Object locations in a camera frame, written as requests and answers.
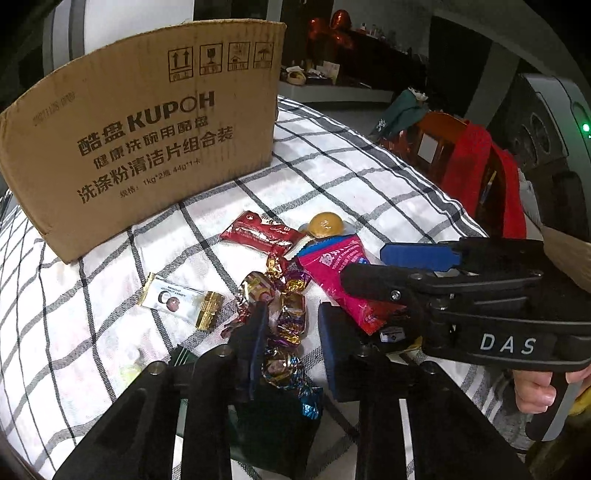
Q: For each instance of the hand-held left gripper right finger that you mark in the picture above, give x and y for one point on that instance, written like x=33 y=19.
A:
x=331 y=346

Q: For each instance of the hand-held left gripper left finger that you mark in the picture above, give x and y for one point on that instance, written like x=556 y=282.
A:
x=252 y=364

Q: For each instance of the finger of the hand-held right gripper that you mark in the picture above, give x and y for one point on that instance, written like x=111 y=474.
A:
x=415 y=256
x=374 y=284

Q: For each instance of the pink snack packet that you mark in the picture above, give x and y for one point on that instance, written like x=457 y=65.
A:
x=337 y=277

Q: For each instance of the pile of foil-wrapped candies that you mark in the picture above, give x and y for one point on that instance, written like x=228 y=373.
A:
x=291 y=309

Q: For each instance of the white gold-ended candy packet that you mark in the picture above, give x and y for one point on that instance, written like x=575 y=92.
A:
x=178 y=300

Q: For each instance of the red snack packet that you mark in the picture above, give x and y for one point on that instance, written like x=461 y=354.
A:
x=258 y=233

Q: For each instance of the brown cardboard box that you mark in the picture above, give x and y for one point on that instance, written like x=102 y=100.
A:
x=138 y=138

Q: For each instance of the person's right hand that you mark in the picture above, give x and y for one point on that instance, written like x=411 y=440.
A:
x=533 y=390

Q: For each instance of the dark green packet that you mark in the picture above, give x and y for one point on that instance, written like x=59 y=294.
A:
x=277 y=429

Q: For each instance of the yellow jelly cup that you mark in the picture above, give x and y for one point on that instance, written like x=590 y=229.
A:
x=325 y=225

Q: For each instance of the red cloth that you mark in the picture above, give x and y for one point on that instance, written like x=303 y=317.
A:
x=480 y=175

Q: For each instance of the red wooden chair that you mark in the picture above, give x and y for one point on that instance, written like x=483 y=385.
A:
x=438 y=143

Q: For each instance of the dark green cloth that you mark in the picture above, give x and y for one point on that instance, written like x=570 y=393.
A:
x=401 y=113

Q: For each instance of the black white checked cloth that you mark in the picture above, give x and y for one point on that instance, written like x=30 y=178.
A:
x=92 y=323

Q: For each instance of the white side table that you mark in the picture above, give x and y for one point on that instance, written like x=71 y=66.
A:
x=351 y=92

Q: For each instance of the dark cabinet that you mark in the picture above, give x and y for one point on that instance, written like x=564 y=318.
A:
x=392 y=55

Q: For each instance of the red balloons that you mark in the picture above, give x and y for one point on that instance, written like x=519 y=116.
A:
x=330 y=32

